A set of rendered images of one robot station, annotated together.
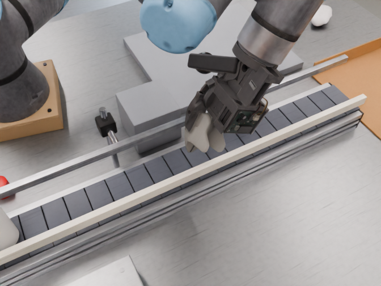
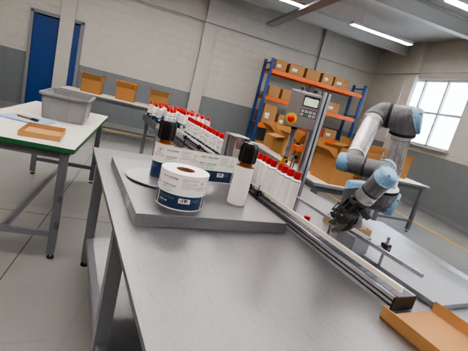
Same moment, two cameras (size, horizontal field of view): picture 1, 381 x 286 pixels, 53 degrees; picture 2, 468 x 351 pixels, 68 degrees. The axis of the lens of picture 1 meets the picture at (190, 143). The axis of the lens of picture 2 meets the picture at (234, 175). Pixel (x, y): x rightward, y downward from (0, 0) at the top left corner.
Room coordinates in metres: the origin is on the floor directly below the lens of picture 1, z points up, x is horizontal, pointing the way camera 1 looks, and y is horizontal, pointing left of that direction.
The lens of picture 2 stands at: (-0.05, -1.37, 1.36)
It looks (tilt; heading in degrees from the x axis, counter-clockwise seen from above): 12 degrees down; 90
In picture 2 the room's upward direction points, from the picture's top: 14 degrees clockwise
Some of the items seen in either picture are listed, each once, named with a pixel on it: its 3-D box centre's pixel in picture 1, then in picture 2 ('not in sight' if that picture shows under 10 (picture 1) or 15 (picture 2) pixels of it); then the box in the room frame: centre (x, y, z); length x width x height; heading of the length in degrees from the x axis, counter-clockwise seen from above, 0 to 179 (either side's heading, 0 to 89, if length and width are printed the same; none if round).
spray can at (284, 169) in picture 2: not in sight; (280, 184); (0.21, 0.39, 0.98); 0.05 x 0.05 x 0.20
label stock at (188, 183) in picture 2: not in sight; (182, 186); (-0.24, 0.01, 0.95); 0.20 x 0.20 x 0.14
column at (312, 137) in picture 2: not in sight; (307, 153); (0.32, 0.50, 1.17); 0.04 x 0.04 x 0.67; 28
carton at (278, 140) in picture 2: not in sight; (285, 140); (0.55, 3.38, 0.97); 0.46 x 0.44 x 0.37; 111
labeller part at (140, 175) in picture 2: not in sight; (157, 178); (-0.40, 0.27, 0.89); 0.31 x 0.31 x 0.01
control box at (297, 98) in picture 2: not in sight; (303, 110); (0.24, 0.53, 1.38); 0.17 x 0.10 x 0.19; 173
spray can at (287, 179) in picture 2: not in sight; (285, 187); (0.24, 0.34, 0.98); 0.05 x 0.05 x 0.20
